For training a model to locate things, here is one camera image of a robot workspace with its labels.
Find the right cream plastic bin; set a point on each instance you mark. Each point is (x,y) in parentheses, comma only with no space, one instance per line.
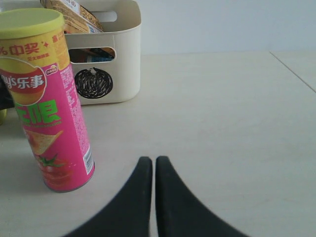
(117,80)

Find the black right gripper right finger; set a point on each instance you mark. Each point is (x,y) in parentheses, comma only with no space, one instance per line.
(179,212)

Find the blue instant noodle bag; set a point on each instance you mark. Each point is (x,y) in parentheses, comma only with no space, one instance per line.
(91,55)

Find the orange instant noodle bag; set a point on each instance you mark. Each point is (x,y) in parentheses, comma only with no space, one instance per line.
(78,20)

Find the pink Lays chips can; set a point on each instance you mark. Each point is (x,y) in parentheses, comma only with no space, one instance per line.
(36,70)

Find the yellow Lays chips can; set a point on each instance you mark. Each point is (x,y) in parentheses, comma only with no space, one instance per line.
(3,114)

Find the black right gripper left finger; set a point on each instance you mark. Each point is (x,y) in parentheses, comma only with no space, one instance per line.
(128,213)

